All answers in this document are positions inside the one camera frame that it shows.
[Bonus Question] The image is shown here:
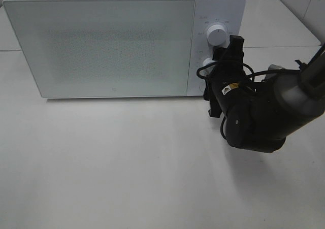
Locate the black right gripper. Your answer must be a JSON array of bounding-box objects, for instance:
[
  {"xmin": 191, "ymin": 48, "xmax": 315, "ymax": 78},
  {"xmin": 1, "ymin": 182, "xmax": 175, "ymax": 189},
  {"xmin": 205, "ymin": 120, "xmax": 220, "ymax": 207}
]
[{"xmin": 205, "ymin": 35, "xmax": 251, "ymax": 118}]

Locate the white timer knob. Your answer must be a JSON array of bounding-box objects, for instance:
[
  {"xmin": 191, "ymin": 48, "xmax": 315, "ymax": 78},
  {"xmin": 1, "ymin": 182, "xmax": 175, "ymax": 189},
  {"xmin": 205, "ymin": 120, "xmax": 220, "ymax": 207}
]
[{"xmin": 202, "ymin": 57, "xmax": 214, "ymax": 73}]

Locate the round door release button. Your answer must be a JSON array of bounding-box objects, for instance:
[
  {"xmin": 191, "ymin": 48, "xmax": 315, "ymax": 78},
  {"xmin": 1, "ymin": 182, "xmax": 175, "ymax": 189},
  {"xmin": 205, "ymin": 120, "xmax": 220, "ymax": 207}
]
[{"xmin": 199, "ymin": 81, "xmax": 206, "ymax": 92}]

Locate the white microwave door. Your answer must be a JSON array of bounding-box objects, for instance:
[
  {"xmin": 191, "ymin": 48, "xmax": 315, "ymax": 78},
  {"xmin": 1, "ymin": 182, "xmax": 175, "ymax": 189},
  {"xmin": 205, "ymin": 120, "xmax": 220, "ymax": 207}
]
[{"xmin": 5, "ymin": 0, "xmax": 194, "ymax": 99}]

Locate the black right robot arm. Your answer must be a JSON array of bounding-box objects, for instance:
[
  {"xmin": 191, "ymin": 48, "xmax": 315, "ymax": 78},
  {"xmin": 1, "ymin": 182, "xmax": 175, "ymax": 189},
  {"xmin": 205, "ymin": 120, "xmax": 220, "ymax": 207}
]
[{"xmin": 197, "ymin": 36, "xmax": 324, "ymax": 153}]

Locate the upper white power knob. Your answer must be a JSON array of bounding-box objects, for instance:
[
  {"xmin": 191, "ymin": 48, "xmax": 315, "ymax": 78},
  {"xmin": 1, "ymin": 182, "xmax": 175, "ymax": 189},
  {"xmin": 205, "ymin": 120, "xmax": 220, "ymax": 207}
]
[{"xmin": 206, "ymin": 23, "xmax": 228, "ymax": 46}]

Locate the white microwave oven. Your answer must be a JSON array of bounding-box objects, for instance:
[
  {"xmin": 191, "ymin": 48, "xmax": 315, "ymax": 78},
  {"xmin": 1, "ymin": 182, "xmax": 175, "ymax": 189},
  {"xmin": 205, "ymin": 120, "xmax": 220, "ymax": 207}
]
[{"xmin": 2, "ymin": 0, "xmax": 247, "ymax": 100}]

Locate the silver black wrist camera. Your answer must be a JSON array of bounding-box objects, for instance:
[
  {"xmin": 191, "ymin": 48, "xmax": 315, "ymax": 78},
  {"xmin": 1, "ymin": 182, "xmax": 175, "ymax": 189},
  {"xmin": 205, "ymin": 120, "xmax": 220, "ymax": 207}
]
[{"xmin": 268, "ymin": 64, "xmax": 285, "ymax": 74}]

